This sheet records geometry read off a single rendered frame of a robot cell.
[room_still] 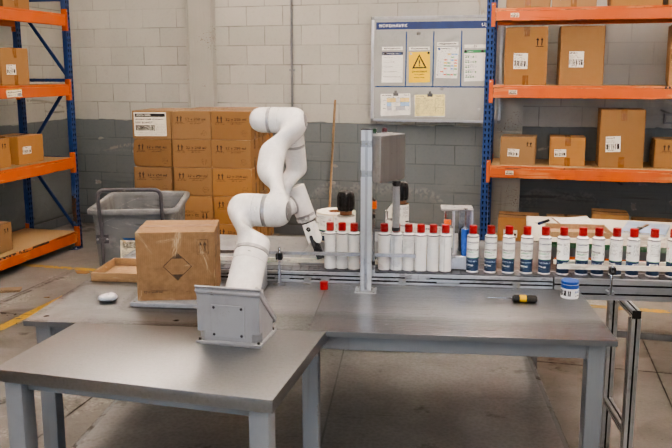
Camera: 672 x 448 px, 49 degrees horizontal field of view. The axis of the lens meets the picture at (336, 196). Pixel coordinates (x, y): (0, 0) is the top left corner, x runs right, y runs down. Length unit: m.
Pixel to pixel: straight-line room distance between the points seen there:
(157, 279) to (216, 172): 3.70
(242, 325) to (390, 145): 0.99
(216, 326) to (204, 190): 4.19
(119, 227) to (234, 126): 1.67
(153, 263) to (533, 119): 5.18
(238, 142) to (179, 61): 2.05
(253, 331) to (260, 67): 5.69
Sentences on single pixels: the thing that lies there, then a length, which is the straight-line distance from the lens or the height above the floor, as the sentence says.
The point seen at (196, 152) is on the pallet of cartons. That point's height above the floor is 1.03.
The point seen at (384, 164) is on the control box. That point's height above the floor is 1.36.
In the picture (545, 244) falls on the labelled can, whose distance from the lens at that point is 3.21.
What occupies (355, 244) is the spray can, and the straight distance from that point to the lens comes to 3.17.
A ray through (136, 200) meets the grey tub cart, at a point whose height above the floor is 0.73.
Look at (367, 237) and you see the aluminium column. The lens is 3.01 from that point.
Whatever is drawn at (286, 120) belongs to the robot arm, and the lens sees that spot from 2.82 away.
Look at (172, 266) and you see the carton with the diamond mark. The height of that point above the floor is 0.99.
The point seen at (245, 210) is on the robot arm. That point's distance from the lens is 2.66.
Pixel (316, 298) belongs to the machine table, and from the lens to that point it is 2.98.
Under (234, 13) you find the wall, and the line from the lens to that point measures 8.06.
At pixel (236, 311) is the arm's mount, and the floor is 0.95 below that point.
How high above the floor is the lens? 1.72
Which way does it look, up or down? 9 degrees down
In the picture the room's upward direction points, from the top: straight up
